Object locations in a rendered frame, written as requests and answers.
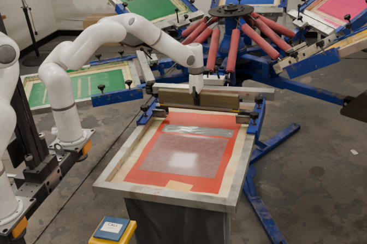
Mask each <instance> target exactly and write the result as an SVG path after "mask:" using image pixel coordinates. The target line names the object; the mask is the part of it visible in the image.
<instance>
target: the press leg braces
mask: <svg viewBox="0 0 367 244"><path fill-rule="evenodd" d="M254 144H255V145H257V146H258V147H257V148H256V149H258V150H260V151H265V150H266V149H267V148H269V147H270V146H271V145H268V144H266V143H262V142H260V141H258V143H257V144H256V141H255V143H254ZM246 182H247V186H248V190H246V193H247V195H248V196H249V198H250V199H251V200H256V199H260V197H259V195H258V193H257V192H256V190H255V187H254V183H253V179H252V175H251V172H250V168H249V166H248V170H247V174H246Z"/></svg>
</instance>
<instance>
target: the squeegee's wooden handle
mask: <svg viewBox="0 0 367 244"><path fill-rule="evenodd" d="M192 96H193V92H192V93H191V94H190V92H189V91H188V90H173V89H165V88H160V89H159V90H158V100H159V103H160V104H164V102H165V103H178V104H190V105H194V100H193V97H192ZM199 98H200V105H203V106H215V107H223V108H232V110H239V107H240V95H239V94H231V93H217V92H202V91H201V92H200V93H199Z"/></svg>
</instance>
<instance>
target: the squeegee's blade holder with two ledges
mask: <svg viewBox="0 0 367 244"><path fill-rule="evenodd" d="M164 105H168V106H180V107H187V108H200V109H212V110H224V111H232V108H223V107H215V106H203V105H200V106H195V105H190V104H178V103H165V102H164Z"/></svg>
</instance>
